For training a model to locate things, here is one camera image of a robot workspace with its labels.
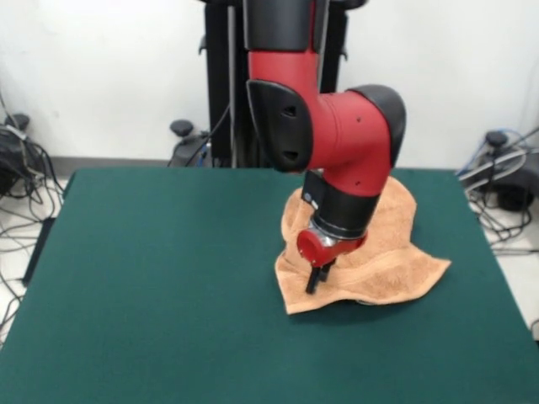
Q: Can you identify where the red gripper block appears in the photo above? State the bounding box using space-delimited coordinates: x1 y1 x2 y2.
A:
296 229 368 295

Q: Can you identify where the orange terry towel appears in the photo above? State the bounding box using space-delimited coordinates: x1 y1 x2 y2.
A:
273 174 452 316

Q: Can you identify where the dark green table cloth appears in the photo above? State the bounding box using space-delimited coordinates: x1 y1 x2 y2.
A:
0 167 539 404

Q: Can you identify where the black cable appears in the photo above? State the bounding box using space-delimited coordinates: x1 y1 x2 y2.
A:
184 103 232 167

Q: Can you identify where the black pedestal foot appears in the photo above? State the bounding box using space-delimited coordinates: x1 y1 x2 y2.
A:
0 112 33 199
461 130 539 211
168 119 214 168

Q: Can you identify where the blue cable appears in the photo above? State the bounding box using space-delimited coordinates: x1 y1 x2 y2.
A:
456 128 530 178

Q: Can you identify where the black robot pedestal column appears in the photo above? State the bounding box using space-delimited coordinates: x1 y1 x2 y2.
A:
197 0 353 169

